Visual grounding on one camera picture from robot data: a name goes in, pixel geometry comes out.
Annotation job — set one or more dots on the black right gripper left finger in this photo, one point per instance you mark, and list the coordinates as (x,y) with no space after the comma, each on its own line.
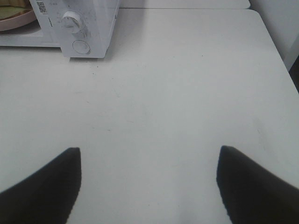
(48,195)

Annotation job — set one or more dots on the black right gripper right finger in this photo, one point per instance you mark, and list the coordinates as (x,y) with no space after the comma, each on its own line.
(253,195)

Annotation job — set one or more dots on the lower white timer knob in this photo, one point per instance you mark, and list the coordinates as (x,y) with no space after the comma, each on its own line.
(72,22)

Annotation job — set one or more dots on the pink round plate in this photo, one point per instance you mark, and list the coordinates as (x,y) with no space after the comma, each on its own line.
(17,20)

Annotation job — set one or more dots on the round white door button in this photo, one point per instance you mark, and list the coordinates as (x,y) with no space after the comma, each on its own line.
(81,47)

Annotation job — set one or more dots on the sandwich with lettuce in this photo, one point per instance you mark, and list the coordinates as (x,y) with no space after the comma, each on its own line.
(7,12)

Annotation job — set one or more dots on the white microwave oven body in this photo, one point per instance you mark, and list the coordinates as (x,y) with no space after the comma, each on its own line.
(98,16)

